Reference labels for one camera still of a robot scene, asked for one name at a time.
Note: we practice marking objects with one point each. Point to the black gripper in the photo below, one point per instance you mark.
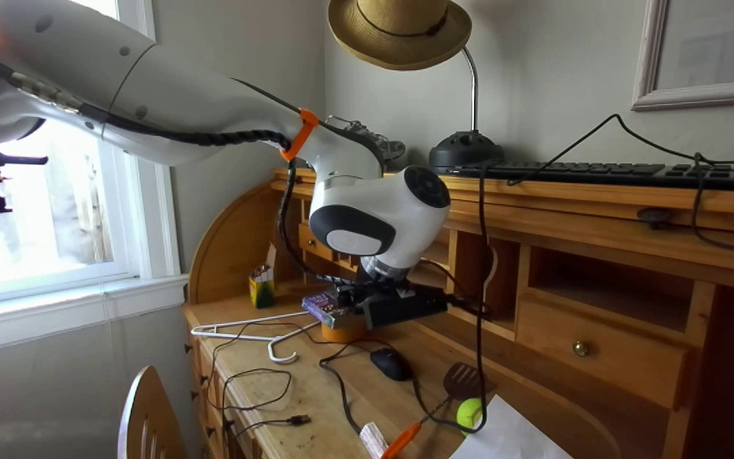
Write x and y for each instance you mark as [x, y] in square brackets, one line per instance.
[393, 296]

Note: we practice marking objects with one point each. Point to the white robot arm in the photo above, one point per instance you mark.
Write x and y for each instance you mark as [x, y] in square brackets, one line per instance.
[172, 86]

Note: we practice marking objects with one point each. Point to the purple book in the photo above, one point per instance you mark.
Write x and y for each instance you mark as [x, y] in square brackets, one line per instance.
[320, 306]

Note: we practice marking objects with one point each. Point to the orange round bowl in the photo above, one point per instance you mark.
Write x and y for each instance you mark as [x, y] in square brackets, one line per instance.
[339, 333]

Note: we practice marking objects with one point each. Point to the black computer mouse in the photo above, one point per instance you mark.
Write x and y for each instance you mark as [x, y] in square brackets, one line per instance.
[391, 362]

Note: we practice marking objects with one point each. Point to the black slotted spatula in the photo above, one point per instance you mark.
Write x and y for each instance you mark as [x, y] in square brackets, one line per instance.
[463, 380]

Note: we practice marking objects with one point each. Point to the yellow green crayon box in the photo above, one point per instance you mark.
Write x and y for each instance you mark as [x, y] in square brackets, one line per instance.
[261, 288]

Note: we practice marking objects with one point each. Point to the yellow tennis ball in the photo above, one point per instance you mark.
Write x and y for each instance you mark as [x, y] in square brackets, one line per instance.
[468, 414]

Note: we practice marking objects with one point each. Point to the small white eraser block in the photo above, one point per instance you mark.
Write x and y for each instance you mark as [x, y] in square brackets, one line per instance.
[373, 440]

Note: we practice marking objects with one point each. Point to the orange pen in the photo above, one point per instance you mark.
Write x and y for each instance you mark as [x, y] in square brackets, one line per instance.
[405, 440]

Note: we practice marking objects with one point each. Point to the white plastic clothes hanger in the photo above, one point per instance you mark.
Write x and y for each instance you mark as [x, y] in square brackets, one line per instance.
[249, 333]

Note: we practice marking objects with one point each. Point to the black desk lamp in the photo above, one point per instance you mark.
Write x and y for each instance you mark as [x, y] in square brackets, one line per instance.
[465, 152]

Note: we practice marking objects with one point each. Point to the white paper sheet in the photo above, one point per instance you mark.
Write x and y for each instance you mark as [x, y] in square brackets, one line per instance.
[511, 434]

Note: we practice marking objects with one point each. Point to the round metal drawer knob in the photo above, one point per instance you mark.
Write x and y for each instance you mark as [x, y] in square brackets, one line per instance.
[581, 348]

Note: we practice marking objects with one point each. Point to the wooden roll-top desk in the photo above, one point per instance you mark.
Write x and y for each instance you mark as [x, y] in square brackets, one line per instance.
[596, 288]

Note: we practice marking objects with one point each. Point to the tan straw hat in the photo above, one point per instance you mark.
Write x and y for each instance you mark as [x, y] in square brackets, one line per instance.
[399, 32]

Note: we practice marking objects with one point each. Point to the wooden chair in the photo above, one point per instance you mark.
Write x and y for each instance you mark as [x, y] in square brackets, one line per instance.
[150, 422]

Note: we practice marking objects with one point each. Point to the black desk lock plate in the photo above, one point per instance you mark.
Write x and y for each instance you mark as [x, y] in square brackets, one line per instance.
[655, 217]

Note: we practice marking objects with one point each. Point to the black computer keyboard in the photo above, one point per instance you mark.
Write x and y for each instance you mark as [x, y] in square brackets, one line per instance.
[639, 173]

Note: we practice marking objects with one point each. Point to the white picture frame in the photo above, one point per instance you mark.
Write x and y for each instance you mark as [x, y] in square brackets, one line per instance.
[706, 89]

